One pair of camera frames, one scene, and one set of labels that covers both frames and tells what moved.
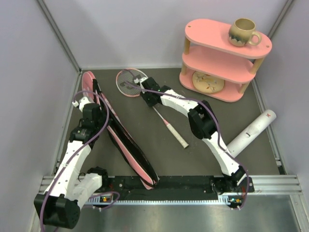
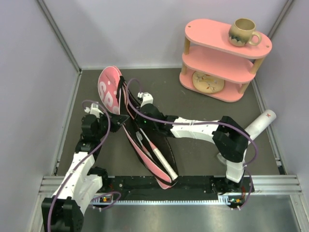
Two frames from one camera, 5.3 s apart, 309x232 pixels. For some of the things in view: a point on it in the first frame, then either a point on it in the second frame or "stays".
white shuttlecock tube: x=240 y=142 stays
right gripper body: x=147 y=97 -> x=142 y=121
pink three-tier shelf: x=208 y=50 stays
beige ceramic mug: x=241 y=32 stays
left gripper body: x=100 y=122 -> x=103 y=124
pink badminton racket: x=128 y=83 -> x=169 y=168
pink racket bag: x=122 y=138 -> x=147 y=143
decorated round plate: x=207 y=83 stays
